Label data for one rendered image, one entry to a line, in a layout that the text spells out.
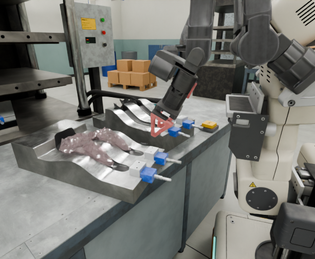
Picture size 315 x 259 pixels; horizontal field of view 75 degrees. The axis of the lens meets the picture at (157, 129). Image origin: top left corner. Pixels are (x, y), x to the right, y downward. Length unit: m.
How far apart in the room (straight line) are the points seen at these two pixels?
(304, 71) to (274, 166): 0.36
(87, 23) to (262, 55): 1.28
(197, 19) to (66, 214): 0.61
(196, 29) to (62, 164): 0.56
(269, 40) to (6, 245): 0.75
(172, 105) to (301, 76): 0.30
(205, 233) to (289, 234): 0.89
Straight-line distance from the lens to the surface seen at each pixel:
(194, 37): 0.53
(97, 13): 1.66
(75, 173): 0.73
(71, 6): 1.41
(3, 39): 1.33
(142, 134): 0.92
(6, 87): 1.34
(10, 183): 0.88
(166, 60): 0.56
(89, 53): 1.60
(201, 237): 1.63
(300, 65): 0.54
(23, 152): 0.88
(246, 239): 1.33
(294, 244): 0.88
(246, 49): 0.51
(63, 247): 0.63
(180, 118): 0.95
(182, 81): 0.55
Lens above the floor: 1.25
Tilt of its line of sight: 23 degrees down
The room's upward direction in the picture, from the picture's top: straight up
